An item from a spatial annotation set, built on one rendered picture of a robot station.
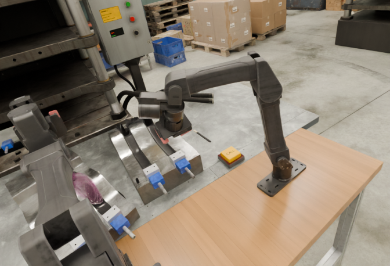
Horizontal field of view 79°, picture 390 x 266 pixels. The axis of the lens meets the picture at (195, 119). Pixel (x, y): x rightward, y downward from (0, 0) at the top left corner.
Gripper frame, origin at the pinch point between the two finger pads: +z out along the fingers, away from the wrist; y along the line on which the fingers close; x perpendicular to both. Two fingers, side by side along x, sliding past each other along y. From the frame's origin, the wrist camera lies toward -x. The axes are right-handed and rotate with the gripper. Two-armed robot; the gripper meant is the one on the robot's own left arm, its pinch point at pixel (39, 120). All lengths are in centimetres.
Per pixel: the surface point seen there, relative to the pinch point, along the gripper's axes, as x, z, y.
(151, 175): 29.2, -12.2, -21.8
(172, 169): 30.8, -13.6, -29.0
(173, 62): 102, 320, -208
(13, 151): 35, 71, 26
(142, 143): 29.9, 9.5, -27.6
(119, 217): 33.0, -17.3, -6.3
